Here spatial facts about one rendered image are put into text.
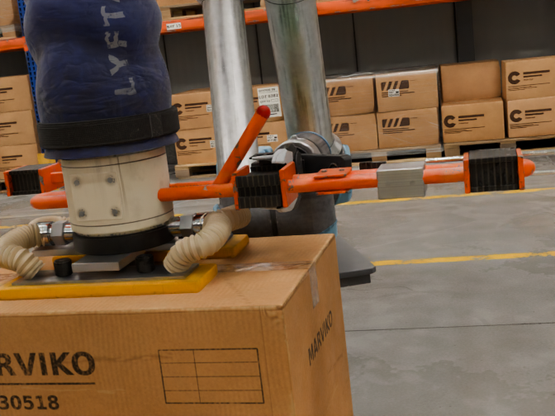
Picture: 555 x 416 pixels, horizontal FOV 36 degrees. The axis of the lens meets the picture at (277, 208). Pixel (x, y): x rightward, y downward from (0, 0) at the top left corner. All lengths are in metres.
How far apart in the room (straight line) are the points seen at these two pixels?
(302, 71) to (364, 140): 6.53
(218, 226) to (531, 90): 7.29
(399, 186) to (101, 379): 0.52
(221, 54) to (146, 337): 0.70
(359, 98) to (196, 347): 7.27
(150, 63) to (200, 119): 7.44
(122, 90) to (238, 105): 0.44
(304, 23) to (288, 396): 0.93
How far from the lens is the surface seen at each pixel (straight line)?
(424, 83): 8.38
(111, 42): 1.32
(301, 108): 2.00
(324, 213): 1.64
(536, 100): 8.51
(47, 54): 1.36
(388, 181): 1.29
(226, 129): 1.70
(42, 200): 1.47
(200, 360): 1.23
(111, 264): 1.34
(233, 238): 1.51
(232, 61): 1.74
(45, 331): 1.32
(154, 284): 1.30
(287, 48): 1.92
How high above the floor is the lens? 1.30
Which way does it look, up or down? 11 degrees down
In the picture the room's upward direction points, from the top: 6 degrees counter-clockwise
